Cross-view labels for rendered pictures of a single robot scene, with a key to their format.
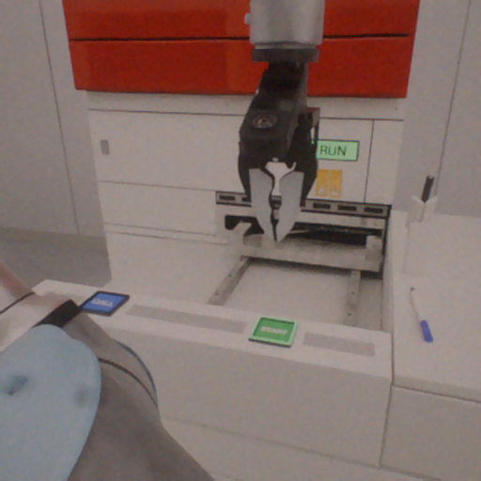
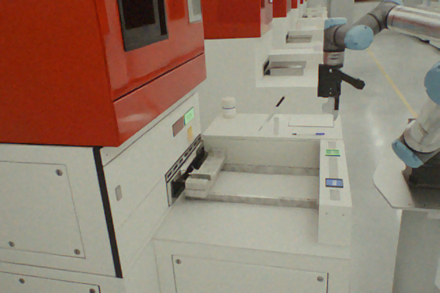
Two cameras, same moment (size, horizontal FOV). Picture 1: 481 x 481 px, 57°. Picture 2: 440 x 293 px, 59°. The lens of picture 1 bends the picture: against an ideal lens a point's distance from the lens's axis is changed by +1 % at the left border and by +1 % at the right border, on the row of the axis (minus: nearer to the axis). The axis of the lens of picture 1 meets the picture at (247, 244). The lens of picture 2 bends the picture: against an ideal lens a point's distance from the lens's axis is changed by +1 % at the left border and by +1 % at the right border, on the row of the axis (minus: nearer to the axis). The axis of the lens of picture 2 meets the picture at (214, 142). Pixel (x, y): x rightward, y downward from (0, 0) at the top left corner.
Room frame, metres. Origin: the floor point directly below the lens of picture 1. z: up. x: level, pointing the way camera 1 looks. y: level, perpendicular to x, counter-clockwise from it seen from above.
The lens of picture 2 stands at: (0.95, 1.34, 1.56)
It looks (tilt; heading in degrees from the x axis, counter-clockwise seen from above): 21 degrees down; 270
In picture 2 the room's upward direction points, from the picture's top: 4 degrees counter-clockwise
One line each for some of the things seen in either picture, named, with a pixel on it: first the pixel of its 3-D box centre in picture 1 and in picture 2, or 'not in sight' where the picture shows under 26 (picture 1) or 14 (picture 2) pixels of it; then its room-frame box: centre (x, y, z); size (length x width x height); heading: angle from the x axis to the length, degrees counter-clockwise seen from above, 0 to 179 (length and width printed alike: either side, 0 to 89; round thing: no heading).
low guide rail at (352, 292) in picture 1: (350, 309); (258, 168); (0.76, -0.21, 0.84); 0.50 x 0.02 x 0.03; 164
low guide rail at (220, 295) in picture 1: (224, 290); (248, 199); (0.83, 0.05, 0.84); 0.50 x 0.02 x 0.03; 164
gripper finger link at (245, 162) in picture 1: (258, 165); (336, 98); (0.49, -0.01, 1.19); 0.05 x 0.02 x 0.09; 74
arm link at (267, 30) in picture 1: (283, 27); (333, 58); (0.50, -0.04, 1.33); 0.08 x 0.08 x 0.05
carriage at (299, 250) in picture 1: (302, 251); (207, 172); (0.98, -0.13, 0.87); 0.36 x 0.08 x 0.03; 74
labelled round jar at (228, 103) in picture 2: not in sight; (228, 107); (0.85, -0.60, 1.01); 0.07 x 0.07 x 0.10
